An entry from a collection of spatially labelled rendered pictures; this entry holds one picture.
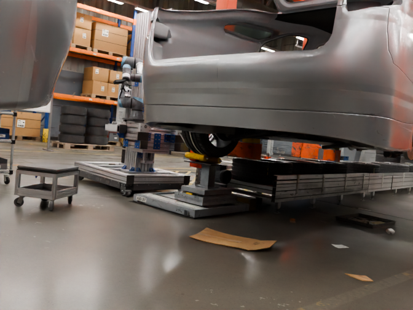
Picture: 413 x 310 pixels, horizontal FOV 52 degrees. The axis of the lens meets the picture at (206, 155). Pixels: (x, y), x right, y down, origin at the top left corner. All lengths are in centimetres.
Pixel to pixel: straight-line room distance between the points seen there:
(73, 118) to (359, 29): 949
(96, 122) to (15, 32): 1061
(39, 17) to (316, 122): 162
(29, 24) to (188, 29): 276
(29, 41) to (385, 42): 175
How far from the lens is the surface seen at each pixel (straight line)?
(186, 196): 387
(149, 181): 458
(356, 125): 223
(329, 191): 527
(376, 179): 669
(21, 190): 369
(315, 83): 222
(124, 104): 458
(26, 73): 93
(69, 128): 1116
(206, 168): 396
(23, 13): 90
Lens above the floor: 74
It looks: 3 degrees down
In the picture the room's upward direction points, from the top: 6 degrees clockwise
